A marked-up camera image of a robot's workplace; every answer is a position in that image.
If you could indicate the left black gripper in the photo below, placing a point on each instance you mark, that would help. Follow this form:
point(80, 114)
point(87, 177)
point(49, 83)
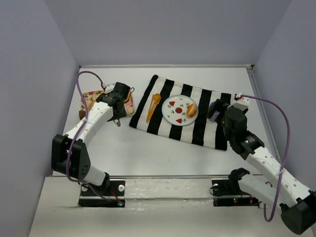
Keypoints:
point(118, 111)

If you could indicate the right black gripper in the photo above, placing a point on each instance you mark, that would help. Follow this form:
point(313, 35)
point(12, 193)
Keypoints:
point(215, 111)

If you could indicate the glossy oval bun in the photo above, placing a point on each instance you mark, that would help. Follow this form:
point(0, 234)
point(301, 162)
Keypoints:
point(192, 110)

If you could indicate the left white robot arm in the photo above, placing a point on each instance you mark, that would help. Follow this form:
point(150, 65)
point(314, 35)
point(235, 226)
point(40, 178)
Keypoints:
point(69, 151)

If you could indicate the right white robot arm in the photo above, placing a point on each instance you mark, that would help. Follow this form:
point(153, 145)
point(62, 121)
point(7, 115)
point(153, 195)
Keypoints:
point(282, 190)

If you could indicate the dark brown chocolate bread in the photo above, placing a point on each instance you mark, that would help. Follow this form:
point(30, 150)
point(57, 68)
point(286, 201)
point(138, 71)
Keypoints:
point(82, 114)

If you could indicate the black white striped cloth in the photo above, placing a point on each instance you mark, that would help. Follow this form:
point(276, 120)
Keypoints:
point(201, 132)

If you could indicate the sugared bagel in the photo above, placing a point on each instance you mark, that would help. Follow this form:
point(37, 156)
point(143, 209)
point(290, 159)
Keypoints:
point(91, 105)

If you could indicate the floral serving tray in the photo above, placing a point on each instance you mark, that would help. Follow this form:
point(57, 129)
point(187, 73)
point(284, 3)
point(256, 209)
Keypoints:
point(128, 103)

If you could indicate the orange plastic spoon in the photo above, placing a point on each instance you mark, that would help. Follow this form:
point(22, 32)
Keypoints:
point(157, 96)

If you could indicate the watermelon pattern plate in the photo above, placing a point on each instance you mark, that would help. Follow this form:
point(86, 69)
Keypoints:
point(174, 110)

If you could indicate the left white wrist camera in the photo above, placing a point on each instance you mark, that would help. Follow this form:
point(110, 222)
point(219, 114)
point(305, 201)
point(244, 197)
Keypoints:
point(109, 88)

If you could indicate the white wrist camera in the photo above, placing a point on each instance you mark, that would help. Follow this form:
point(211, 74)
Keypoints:
point(241, 102)
point(109, 88)

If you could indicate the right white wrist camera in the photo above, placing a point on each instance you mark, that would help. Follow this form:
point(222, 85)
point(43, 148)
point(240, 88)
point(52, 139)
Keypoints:
point(241, 102)

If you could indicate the metal table rail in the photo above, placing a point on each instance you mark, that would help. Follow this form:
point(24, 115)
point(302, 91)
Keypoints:
point(246, 66)

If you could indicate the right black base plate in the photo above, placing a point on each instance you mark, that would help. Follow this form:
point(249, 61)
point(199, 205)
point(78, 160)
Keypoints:
point(226, 194)

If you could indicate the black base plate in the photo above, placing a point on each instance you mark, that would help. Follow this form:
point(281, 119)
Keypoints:
point(226, 194)
point(113, 197)

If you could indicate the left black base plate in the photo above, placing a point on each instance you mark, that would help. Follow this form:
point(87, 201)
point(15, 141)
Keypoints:
point(113, 197)

